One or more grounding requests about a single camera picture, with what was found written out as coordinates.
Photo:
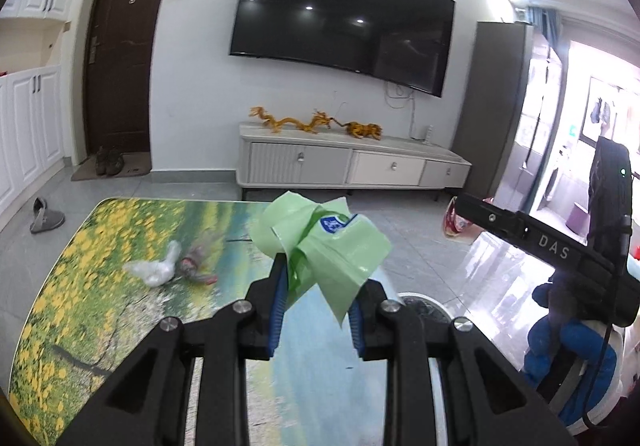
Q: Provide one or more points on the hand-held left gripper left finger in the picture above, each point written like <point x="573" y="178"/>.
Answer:
<point x="277" y="311"/>

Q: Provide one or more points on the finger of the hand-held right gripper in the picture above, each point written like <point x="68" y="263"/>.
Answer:
<point x="492" y="217"/>

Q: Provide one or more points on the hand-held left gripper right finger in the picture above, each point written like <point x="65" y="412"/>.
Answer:
<point x="356" y="326"/>

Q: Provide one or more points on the pink white wrapper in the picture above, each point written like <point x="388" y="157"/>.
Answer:
<point x="452" y="228"/>

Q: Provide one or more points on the white trash bin black liner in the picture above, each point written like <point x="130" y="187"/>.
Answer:
<point x="425" y="310"/>

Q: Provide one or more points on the green plastic packet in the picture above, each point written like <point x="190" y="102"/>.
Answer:
<point x="330" y="251"/>

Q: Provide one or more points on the person's right hand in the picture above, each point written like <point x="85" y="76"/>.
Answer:
<point x="580" y="341"/>

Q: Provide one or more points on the purple stool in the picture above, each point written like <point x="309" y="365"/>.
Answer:
<point x="579" y="221"/>

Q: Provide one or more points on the grey red crumpled scrap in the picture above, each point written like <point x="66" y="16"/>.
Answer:
<point x="192" y="268"/>

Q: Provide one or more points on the white power strip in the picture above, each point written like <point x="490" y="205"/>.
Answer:
<point x="427" y="135"/>

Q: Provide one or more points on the white television stand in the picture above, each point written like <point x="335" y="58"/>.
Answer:
<point x="385" y="166"/>

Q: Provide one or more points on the clear crumpled plastic bag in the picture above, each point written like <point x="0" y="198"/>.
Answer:
<point x="160" y="271"/>

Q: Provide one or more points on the hanging dark garment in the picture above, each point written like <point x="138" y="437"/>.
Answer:
<point x="600" y="110"/>

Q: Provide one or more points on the golden lion ornament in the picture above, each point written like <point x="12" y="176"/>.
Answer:
<point x="362" y="130"/>

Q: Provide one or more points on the golden dragon ornament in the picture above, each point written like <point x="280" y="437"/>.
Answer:
<point x="290" y="122"/>

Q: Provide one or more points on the blue curtain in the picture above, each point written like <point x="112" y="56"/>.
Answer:
<point x="545" y="23"/>

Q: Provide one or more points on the brown door mat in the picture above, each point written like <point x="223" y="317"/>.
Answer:
<point x="135" y="168"/>

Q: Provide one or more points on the dark brown shoe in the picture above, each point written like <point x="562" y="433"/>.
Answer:
<point x="115" y="161"/>
<point x="101" y="161"/>

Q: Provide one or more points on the grey slipper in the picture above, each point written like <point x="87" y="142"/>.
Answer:
<point x="45" y="218"/>

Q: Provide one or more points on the dark brown entrance door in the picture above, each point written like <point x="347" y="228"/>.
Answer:
<point x="125" y="61"/>

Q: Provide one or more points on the white lower cabinets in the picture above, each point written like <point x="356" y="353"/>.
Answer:
<point x="30" y="126"/>

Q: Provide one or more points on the black wall television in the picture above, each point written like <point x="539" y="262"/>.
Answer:
<point x="340" y="11"/>

